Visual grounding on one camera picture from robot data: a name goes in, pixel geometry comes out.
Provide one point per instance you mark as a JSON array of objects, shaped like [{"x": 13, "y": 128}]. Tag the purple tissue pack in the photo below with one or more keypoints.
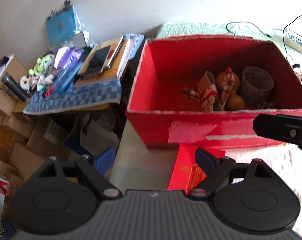
[{"x": 66, "y": 56}]

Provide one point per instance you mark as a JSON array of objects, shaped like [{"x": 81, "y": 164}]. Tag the white plush toy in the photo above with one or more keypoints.
[{"x": 38, "y": 82}]

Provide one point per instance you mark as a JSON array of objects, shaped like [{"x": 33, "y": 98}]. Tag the dark cylindrical flask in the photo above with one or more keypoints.
[{"x": 10, "y": 83}]

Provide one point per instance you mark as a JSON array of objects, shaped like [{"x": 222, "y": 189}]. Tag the green frog plush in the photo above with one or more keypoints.
[{"x": 42, "y": 65}]

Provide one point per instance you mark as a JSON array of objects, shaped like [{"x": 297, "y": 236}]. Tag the large red cardboard box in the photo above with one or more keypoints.
[{"x": 165, "y": 107}]

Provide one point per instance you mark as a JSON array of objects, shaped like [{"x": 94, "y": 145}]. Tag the black tablet device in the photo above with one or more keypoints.
[{"x": 97, "y": 62}]

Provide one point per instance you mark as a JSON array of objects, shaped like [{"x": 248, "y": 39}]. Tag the white power strip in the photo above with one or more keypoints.
[{"x": 293, "y": 40}]

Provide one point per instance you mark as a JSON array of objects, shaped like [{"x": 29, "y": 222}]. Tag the stack of books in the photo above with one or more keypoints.
[{"x": 106, "y": 62}]

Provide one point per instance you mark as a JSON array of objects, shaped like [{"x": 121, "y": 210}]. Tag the small red gift box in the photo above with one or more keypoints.
[{"x": 186, "y": 173}]

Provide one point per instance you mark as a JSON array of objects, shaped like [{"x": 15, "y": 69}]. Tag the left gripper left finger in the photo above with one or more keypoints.
[{"x": 90, "y": 172}]

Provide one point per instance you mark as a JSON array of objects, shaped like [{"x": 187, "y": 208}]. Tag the brown packing tape roll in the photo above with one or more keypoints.
[{"x": 256, "y": 85}]

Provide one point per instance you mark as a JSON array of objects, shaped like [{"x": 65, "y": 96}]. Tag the red white paper ornament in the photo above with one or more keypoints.
[{"x": 227, "y": 85}]

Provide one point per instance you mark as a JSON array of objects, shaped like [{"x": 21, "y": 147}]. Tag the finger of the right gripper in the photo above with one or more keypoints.
[{"x": 284, "y": 128}]

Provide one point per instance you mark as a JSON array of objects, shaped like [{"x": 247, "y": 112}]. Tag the blue pencil case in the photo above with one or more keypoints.
[{"x": 66, "y": 77}]

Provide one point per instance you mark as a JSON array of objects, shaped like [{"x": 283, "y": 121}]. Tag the green bear bedsheet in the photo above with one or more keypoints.
[{"x": 247, "y": 29}]

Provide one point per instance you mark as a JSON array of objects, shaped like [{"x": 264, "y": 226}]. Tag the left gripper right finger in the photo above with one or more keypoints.
[{"x": 216, "y": 169}]

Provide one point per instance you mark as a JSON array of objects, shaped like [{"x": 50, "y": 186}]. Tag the small black mirror stand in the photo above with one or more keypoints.
[{"x": 79, "y": 41}]

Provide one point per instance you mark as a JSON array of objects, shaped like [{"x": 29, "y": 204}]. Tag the blue checkered cloth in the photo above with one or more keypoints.
[{"x": 47, "y": 101}]

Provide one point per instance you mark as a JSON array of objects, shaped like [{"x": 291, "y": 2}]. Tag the orange wooden gourd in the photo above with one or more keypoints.
[{"x": 235, "y": 102}]

